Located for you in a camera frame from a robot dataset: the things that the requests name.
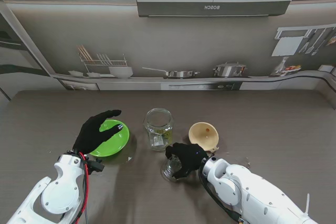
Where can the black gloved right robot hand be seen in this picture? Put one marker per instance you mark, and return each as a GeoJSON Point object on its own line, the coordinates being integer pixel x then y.
{"type": "Point", "coordinates": [189, 155]}

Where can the mung beans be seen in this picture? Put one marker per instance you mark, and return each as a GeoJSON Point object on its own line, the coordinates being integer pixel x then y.
{"type": "Point", "coordinates": [165, 133]}

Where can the green plastic bowl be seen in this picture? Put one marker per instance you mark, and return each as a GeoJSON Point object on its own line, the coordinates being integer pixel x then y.
{"type": "Point", "coordinates": [115, 140]}

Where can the beige plastic funnel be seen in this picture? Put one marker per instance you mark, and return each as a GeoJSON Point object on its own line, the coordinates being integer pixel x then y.
{"type": "Point", "coordinates": [203, 134]}

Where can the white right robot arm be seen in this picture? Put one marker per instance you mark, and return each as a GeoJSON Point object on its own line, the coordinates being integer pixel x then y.
{"type": "Point", "coordinates": [249, 190]}

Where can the clear glass jar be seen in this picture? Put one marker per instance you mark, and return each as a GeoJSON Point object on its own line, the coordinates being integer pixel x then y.
{"type": "Point", "coordinates": [158, 134]}

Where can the printed kitchen scene backdrop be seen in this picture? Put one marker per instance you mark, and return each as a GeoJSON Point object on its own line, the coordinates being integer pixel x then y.
{"type": "Point", "coordinates": [183, 45]}

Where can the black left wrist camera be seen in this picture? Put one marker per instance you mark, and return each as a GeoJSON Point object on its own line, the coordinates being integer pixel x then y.
{"type": "Point", "coordinates": [95, 166]}

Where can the clear glass jar lid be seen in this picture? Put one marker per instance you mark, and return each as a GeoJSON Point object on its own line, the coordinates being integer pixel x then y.
{"type": "Point", "coordinates": [172, 167]}

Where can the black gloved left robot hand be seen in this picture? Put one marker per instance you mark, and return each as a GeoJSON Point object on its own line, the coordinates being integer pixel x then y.
{"type": "Point", "coordinates": [90, 134]}

